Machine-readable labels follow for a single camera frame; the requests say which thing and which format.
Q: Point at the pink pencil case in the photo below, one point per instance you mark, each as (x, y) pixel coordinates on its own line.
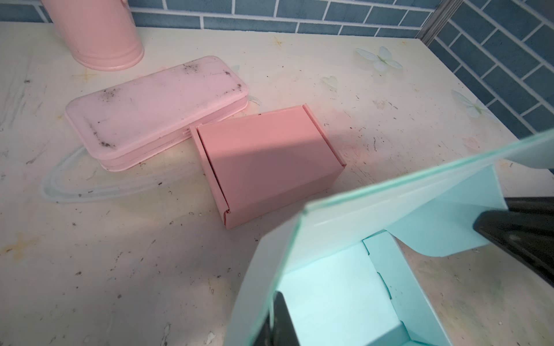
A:
(123, 125)

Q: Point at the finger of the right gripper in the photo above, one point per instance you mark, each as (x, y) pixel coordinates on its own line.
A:
(524, 231)

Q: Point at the pink paper box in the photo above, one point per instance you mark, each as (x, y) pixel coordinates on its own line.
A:
(259, 163)

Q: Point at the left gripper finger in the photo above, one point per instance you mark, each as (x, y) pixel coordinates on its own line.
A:
(278, 328)

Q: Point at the light blue paper box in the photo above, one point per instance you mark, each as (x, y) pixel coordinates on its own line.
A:
(339, 265)

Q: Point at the pink pencil cup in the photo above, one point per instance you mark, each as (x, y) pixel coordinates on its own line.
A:
(100, 35)

